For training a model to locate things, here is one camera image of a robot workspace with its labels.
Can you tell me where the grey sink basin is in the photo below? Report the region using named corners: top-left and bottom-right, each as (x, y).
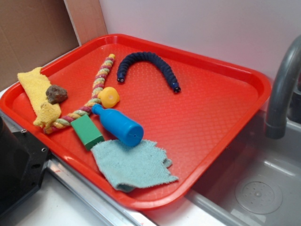
top-left (186, 113), bottom-right (301, 226)

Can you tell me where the grey faucet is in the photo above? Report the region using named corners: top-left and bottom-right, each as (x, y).
top-left (264, 36), bottom-right (301, 139)

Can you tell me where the dark blue braided rope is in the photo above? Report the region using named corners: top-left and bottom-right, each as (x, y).
top-left (117, 51), bottom-right (182, 94)

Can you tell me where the brown cardboard panel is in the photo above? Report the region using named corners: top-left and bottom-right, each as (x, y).
top-left (0, 0), bottom-right (107, 90)

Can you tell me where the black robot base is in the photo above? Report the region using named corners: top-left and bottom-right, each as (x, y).
top-left (0, 119), bottom-right (50, 217)

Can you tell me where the multicolour braided rope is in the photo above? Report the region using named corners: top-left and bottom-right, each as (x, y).
top-left (43, 53), bottom-right (116, 135)

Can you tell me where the blue plastic bottle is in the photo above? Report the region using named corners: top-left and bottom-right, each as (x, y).
top-left (92, 104), bottom-right (144, 146)

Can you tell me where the red plastic tray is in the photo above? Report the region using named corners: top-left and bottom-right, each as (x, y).
top-left (0, 34), bottom-right (271, 210)

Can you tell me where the yellow plastic cup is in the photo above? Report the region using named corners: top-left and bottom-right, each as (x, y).
top-left (97, 87), bottom-right (120, 108)

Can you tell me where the light blue towel cloth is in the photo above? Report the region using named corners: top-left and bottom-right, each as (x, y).
top-left (91, 140), bottom-right (178, 193)

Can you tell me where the yellow towel cloth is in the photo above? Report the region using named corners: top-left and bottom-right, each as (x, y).
top-left (17, 67), bottom-right (62, 128)

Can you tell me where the brown rock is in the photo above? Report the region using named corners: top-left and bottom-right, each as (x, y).
top-left (46, 85), bottom-right (68, 105)

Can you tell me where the green rectangular block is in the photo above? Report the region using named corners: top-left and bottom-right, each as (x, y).
top-left (71, 115), bottom-right (104, 151)

